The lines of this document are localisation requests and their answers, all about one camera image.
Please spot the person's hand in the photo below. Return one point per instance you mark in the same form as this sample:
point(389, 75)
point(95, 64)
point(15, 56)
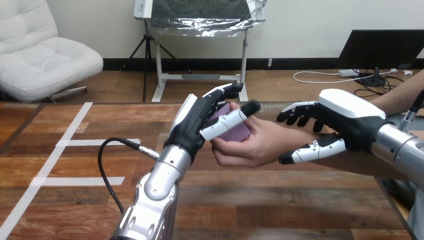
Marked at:
point(258, 142)

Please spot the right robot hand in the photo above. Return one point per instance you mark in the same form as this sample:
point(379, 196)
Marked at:
point(351, 124)

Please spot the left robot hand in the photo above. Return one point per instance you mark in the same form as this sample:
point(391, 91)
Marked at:
point(187, 127)

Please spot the purple block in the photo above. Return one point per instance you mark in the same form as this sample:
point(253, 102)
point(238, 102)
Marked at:
point(233, 127)

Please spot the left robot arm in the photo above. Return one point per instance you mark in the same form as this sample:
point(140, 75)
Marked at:
point(155, 195)

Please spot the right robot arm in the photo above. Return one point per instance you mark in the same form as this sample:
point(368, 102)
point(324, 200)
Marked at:
point(399, 149)

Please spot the white desk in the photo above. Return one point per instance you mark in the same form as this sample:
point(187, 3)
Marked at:
point(198, 78)

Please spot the white power strip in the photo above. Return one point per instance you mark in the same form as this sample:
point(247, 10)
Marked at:
point(348, 73)

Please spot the dark screen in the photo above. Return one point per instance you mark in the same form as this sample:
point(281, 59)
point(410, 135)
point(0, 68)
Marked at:
point(379, 49)

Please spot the black tripod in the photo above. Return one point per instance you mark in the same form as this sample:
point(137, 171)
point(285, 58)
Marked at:
point(147, 56)

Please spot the foil sheet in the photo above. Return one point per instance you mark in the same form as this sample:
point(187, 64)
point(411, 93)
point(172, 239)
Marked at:
point(205, 16)

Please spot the white cushioned chair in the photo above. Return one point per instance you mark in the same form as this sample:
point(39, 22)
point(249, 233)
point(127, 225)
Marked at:
point(39, 56)

